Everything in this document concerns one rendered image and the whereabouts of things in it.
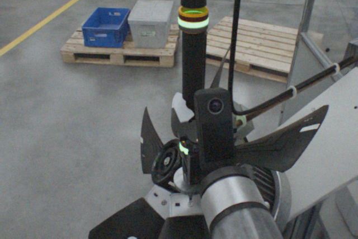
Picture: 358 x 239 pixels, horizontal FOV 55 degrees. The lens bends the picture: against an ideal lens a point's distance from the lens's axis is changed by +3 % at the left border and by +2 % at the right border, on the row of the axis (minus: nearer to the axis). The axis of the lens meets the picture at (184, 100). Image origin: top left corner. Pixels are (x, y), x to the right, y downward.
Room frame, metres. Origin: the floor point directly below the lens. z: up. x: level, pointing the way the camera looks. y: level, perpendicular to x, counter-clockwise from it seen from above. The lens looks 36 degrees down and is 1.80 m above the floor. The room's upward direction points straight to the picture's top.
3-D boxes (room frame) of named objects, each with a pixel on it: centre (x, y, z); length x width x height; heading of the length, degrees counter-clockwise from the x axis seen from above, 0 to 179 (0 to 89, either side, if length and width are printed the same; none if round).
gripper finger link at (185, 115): (0.44, 0.01, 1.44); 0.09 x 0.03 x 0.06; 22
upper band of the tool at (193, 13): (0.46, -0.01, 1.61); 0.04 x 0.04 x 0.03
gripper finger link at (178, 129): (0.39, 0.00, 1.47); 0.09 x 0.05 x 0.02; 22
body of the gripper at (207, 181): (0.34, -0.04, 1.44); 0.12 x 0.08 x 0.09; 13
